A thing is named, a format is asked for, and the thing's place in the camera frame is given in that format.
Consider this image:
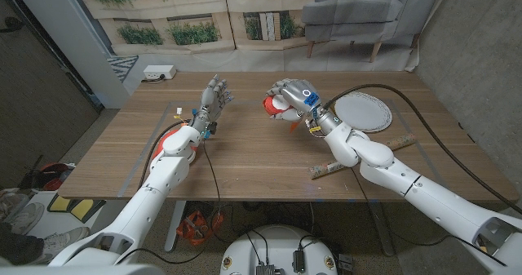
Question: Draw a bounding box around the grey sneaker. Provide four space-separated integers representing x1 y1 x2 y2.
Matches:
10 202 45 235

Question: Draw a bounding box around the white table leg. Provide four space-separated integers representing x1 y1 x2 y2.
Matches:
163 200 188 253

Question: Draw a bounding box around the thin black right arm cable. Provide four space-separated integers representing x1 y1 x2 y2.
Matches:
350 167 509 268

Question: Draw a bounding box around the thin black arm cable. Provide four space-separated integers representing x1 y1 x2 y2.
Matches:
113 140 236 267
350 167 509 268

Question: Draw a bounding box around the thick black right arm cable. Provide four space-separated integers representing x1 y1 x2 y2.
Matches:
321 82 522 215

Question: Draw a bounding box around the white floor mat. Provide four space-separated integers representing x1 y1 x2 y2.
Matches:
7 189 107 240

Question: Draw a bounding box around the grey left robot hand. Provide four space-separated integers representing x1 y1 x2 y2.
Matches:
190 73 235 134

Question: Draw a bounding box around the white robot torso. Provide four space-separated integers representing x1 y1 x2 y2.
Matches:
219 224 338 275

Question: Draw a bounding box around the black box on floor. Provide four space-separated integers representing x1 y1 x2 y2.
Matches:
338 253 354 273

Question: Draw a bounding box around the dark trouser leg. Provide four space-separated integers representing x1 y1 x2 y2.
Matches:
0 221 45 266

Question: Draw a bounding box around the printed room backdrop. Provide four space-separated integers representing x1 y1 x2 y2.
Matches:
73 0 445 73

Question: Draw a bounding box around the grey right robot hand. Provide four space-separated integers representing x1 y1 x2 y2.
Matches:
265 78 342 135

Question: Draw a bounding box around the white power strip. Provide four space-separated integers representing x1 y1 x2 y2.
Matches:
142 64 178 82

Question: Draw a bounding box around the orange tool under table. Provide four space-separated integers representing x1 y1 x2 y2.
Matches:
175 209 225 246

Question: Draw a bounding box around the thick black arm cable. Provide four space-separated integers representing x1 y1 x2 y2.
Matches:
321 82 522 215
138 121 188 190

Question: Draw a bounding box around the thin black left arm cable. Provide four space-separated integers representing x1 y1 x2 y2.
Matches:
113 140 236 267

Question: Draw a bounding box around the red floor container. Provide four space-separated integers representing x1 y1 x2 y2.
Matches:
38 162 77 191

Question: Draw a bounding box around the white sneaker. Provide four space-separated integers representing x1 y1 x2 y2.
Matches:
42 226 91 263

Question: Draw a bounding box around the black adapter on torso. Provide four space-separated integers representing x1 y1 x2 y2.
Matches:
292 249 306 274

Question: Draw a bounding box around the red ribbon spool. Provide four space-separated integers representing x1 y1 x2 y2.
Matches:
262 94 305 134

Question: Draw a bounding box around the white gold-rimmed paper plate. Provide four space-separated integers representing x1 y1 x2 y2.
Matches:
333 91 393 133

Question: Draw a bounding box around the yellow black floor pad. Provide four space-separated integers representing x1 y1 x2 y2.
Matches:
47 193 107 223

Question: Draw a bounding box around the patterned gift wrapping roll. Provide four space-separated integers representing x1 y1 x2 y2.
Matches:
307 133 417 180

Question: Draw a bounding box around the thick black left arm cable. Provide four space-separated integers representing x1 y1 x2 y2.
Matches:
138 121 188 190

